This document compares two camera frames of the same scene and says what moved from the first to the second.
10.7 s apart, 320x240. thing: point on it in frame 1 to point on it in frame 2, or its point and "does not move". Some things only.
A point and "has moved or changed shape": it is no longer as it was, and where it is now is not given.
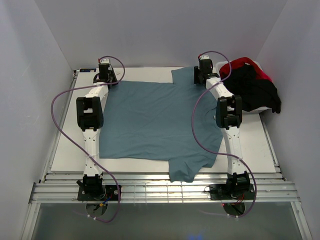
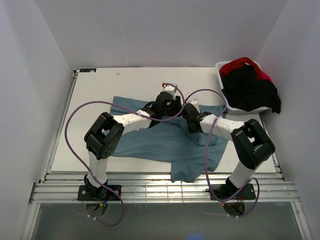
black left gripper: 113,74 to 176,103
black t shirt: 255,93 does not move
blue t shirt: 177,122 has moved or changed shape
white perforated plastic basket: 217,67 does not move
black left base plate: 105,192 does not move
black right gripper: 197,71 to 192,131
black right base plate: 232,192 does not move
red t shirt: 239,62 does not move
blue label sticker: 87,70 does not move
